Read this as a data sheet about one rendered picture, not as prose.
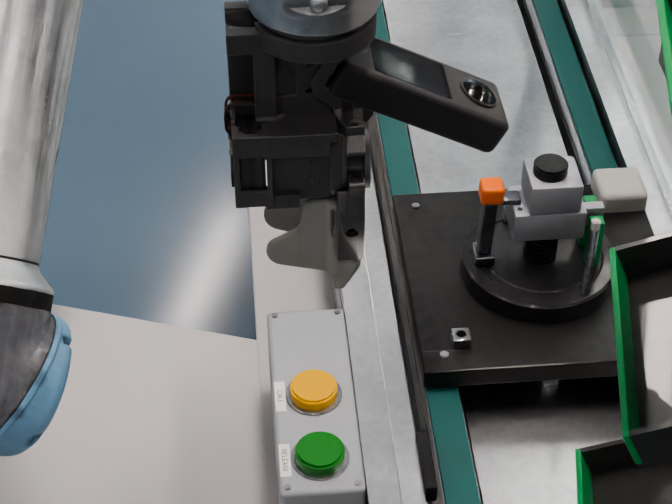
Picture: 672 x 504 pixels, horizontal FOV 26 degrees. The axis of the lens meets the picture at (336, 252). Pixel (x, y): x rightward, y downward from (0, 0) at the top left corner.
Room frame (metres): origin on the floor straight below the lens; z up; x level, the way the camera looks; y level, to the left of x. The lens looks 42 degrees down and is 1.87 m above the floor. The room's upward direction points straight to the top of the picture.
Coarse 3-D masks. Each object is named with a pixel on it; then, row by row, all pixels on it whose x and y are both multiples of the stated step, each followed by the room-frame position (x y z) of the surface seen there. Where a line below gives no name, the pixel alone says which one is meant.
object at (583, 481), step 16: (592, 448) 0.56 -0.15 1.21; (608, 448) 0.56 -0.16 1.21; (624, 448) 0.56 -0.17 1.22; (576, 464) 0.56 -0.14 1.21; (592, 464) 0.56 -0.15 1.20; (608, 464) 0.56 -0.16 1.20; (624, 464) 0.56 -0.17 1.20; (576, 480) 0.54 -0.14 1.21; (592, 480) 0.56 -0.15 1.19; (608, 480) 0.55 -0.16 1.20; (624, 480) 0.55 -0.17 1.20; (640, 480) 0.55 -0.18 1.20; (656, 480) 0.54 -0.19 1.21; (592, 496) 0.54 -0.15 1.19; (608, 496) 0.54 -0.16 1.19; (624, 496) 0.54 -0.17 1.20; (640, 496) 0.54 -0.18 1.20; (656, 496) 0.53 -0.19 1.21
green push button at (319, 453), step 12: (312, 432) 0.79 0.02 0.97; (324, 432) 0.79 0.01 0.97; (300, 444) 0.77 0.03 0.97; (312, 444) 0.77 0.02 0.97; (324, 444) 0.77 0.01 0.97; (336, 444) 0.77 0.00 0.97; (300, 456) 0.76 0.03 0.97; (312, 456) 0.76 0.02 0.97; (324, 456) 0.76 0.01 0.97; (336, 456) 0.76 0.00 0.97; (300, 468) 0.76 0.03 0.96; (312, 468) 0.75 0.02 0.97; (324, 468) 0.75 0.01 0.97; (336, 468) 0.75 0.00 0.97
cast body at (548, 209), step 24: (528, 168) 0.99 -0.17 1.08; (552, 168) 0.98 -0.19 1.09; (576, 168) 0.99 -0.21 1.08; (528, 192) 0.97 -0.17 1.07; (552, 192) 0.96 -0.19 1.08; (576, 192) 0.96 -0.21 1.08; (528, 216) 0.96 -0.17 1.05; (552, 216) 0.96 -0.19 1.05; (576, 216) 0.96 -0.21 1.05; (528, 240) 0.96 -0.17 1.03
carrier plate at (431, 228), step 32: (448, 192) 1.10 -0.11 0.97; (416, 224) 1.05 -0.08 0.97; (448, 224) 1.05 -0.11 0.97; (608, 224) 1.05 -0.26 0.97; (640, 224) 1.05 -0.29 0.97; (416, 256) 1.00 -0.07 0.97; (448, 256) 1.00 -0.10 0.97; (416, 288) 0.96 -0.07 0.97; (448, 288) 0.96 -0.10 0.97; (416, 320) 0.92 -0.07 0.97; (448, 320) 0.92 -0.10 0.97; (480, 320) 0.92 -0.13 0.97; (512, 320) 0.92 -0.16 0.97; (576, 320) 0.92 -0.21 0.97; (608, 320) 0.92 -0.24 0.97; (448, 352) 0.88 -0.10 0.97; (480, 352) 0.88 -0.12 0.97; (512, 352) 0.88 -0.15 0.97; (544, 352) 0.88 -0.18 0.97; (576, 352) 0.88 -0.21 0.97; (608, 352) 0.88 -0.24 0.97; (448, 384) 0.86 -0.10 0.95; (480, 384) 0.86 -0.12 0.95
